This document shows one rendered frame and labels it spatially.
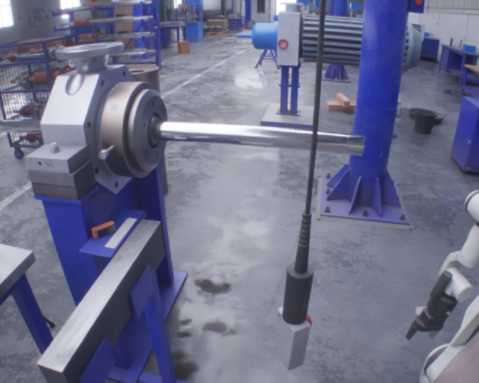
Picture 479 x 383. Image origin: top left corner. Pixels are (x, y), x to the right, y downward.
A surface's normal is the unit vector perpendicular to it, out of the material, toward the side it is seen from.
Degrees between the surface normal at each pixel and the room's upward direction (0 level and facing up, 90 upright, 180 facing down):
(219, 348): 0
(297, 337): 90
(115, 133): 76
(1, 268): 0
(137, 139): 86
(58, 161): 90
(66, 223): 90
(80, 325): 0
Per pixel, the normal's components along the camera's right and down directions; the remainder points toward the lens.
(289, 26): -0.22, 0.47
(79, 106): -0.14, -0.29
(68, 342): 0.00, -0.88
